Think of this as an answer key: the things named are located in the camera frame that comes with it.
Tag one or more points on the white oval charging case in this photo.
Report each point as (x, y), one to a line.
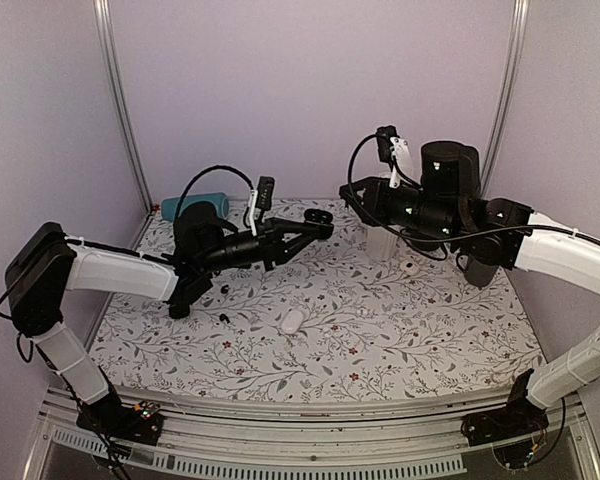
(292, 321)

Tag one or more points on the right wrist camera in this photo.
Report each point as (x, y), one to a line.
(384, 134)

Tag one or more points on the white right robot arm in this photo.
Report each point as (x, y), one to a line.
(445, 207)

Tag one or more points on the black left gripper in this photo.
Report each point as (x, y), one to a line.
(279, 251)

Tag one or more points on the aluminium front rail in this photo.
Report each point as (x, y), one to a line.
(396, 439)

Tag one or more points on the small white earbud case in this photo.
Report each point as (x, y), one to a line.
(409, 267)

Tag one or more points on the white pleated vase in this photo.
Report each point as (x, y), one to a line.
(380, 244)

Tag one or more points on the black earbud case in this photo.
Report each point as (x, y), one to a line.
(179, 311)
(322, 222)

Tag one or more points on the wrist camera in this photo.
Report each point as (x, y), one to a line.
(384, 134)
(260, 202)

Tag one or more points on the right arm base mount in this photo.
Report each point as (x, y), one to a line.
(516, 418)

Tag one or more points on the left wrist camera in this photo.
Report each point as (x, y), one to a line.
(260, 202)

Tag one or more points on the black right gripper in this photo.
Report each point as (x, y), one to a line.
(373, 203)

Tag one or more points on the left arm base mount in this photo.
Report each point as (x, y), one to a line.
(110, 418)

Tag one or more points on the aluminium corner post right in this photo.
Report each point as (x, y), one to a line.
(511, 66)

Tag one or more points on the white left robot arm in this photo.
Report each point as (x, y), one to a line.
(52, 263)

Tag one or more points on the aluminium corner post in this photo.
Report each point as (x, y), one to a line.
(511, 66)
(104, 26)

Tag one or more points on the aluminium corner post left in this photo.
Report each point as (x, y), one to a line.
(104, 26)

